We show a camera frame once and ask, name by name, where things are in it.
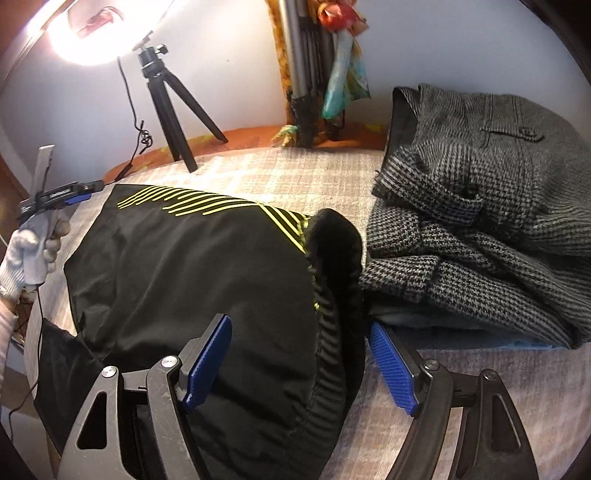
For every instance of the plaid beige bed blanket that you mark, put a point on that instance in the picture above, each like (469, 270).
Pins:
(514, 404)

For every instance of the orange floral bed sheet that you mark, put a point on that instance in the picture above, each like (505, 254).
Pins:
(354, 136)

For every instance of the white gloved left hand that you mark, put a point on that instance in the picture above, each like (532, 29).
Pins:
(26, 246)

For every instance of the black mini tripod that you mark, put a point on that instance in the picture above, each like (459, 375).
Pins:
(160, 81)

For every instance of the grey houndstooth trousers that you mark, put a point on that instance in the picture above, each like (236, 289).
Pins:
(482, 216)

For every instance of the bright ring light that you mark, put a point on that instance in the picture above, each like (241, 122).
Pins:
(93, 33)

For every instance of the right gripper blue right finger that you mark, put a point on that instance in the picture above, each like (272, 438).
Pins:
(417, 385)

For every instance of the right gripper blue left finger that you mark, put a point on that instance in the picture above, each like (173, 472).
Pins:
(201, 359)

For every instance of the left forearm white sleeve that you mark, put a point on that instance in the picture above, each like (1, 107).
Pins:
(7, 323)

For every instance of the black pants with yellow stripes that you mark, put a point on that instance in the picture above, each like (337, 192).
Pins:
(152, 271)

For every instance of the folded silver tripod stand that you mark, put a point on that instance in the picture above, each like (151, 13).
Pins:
(310, 56)

